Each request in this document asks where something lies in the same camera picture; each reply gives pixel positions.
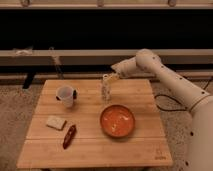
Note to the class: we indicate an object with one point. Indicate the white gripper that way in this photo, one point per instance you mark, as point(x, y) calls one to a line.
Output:
point(108, 79)

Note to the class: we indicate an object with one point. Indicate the white ceramic cup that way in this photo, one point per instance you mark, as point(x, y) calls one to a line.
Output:
point(67, 95)

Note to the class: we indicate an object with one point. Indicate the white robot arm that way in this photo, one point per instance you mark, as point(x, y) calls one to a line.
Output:
point(197, 101)

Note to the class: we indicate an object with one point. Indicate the orange ceramic bowl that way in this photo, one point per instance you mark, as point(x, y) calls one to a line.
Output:
point(117, 121)

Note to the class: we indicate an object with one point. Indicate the small clear glass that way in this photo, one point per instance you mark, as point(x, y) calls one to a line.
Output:
point(105, 89)

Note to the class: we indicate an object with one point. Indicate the dark red oblong object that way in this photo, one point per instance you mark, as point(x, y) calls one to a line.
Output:
point(69, 136)

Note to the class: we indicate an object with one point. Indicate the wooden table board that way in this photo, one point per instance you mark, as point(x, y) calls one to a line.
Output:
point(91, 148)

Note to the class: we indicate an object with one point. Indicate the grey horizontal rail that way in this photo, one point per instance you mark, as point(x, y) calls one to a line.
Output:
point(100, 57)

